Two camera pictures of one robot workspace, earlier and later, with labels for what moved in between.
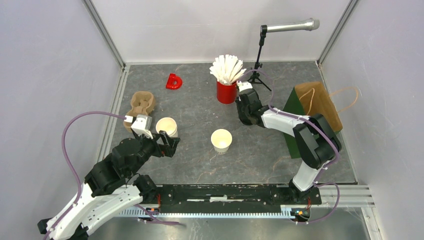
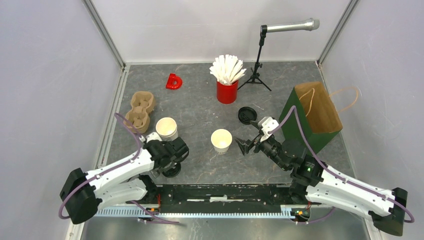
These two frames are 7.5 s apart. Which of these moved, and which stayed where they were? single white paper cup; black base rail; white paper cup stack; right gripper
Moved: right gripper
Stayed: black base rail; white paper cup stack; single white paper cup
